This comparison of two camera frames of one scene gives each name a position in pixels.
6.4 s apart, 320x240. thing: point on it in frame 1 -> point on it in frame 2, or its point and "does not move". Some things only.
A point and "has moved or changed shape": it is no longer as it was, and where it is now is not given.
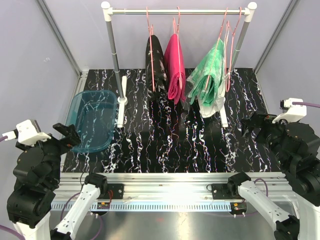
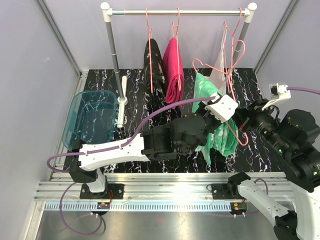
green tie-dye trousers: (204, 77) -> (223, 139)
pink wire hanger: (220, 33) -> (241, 144)
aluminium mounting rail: (172, 192) does not move
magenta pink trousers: (175, 69) does not move
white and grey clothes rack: (108, 11) does not move
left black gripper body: (53, 146) -> (211, 123)
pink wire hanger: (177, 31) has moved or changed shape
